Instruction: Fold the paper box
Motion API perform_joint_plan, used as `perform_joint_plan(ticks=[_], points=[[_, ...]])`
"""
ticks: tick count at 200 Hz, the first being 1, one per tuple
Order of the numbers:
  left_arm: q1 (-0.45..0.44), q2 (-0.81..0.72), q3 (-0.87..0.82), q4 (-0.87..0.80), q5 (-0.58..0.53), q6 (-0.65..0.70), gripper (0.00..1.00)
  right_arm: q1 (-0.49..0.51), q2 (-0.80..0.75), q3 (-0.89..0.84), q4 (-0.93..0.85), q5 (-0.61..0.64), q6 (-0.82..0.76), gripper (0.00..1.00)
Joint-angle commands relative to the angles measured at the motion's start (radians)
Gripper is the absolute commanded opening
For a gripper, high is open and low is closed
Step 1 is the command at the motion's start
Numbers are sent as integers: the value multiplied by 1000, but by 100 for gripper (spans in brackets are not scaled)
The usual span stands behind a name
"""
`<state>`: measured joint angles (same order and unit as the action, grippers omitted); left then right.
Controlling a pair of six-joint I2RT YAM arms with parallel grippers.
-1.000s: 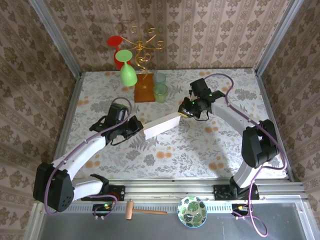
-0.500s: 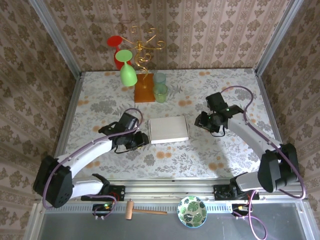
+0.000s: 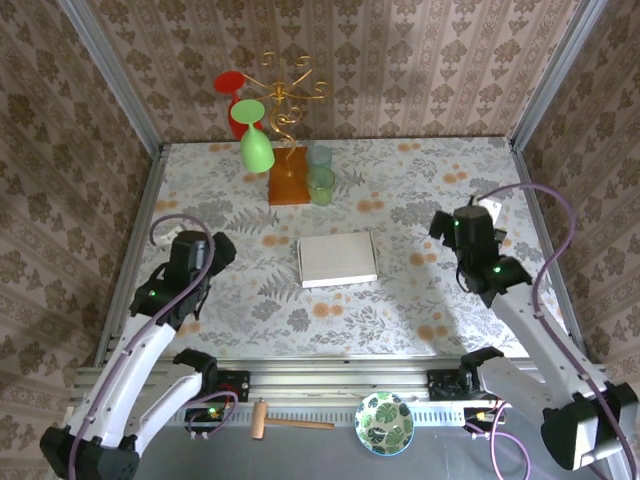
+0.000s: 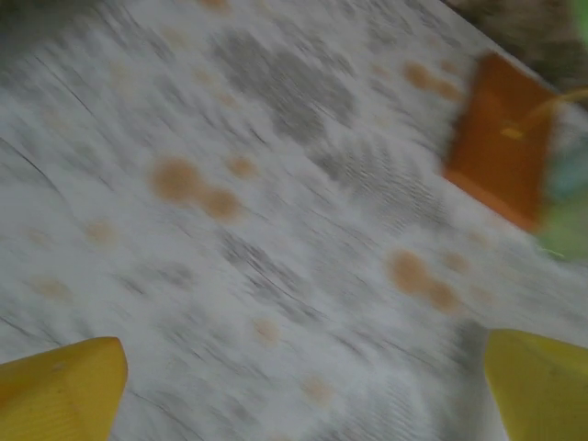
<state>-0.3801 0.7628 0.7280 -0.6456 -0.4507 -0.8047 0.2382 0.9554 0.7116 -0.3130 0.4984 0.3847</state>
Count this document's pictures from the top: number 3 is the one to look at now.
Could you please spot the white paper box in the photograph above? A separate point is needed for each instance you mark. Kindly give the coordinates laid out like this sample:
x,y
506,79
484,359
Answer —
x,y
337,257

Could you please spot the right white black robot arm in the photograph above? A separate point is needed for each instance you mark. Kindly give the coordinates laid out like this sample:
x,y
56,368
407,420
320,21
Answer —
x,y
520,385

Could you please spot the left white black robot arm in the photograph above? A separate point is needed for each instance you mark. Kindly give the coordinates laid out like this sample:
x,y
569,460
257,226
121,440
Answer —
x,y
170,400

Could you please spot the green plastic wine glass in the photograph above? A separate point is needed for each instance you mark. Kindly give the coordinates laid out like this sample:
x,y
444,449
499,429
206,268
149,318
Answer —
x,y
256,150

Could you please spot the floral tablecloth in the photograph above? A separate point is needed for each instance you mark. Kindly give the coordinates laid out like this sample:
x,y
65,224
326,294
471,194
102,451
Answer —
x,y
300,330

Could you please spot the green glass tumbler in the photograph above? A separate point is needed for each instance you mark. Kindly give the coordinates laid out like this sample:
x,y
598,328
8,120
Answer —
x,y
321,192

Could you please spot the small black control board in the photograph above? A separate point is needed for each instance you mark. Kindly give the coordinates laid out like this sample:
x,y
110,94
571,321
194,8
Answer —
x,y
480,417
205,416

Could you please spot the blue glass tumbler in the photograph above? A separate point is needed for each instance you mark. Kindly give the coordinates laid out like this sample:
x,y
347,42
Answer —
x,y
319,156

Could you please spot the wooden mallet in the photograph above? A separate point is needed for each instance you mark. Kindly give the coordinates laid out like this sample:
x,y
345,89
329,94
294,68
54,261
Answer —
x,y
260,420

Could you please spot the red plastic wine glass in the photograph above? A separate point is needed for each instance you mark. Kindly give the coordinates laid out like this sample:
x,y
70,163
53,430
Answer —
x,y
229,82

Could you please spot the leaf patterned bowl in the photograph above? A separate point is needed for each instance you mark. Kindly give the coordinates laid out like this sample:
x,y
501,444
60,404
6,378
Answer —
x,y
384,424

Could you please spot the aluminium side rail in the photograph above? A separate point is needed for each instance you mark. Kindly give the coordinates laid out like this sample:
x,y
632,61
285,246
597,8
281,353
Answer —
x,y
125,280
537,190

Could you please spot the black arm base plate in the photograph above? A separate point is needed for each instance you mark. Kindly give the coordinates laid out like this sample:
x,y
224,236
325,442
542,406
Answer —
x,y
442,385
237,385

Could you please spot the aluminium frame post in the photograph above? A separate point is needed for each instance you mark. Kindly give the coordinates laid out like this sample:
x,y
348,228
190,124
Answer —
x,y
555,75
115,80

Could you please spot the aluminium cross rail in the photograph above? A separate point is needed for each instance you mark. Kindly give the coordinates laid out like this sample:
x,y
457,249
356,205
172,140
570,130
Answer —
x,y
340,382

